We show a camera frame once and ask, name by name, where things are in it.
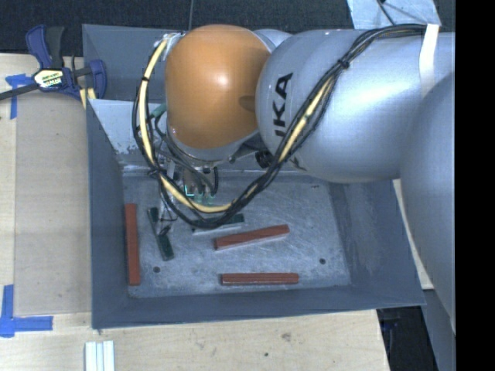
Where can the grey metal bin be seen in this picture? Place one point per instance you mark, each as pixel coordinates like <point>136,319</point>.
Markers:
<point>270,273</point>

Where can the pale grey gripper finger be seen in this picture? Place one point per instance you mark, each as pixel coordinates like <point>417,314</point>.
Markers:
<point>169,216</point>
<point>161,218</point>

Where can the black cylinder on white bracket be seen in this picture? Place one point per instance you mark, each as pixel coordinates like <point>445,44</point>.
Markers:
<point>263,158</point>

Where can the red-brown flat block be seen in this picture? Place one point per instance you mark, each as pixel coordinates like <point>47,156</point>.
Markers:
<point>132,246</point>
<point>251,237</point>
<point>259,279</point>

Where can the pale wood flat board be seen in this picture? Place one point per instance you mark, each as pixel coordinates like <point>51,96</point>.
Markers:
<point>52,207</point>

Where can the dark green flat block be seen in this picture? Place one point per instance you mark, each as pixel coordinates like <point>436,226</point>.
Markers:
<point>165,246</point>

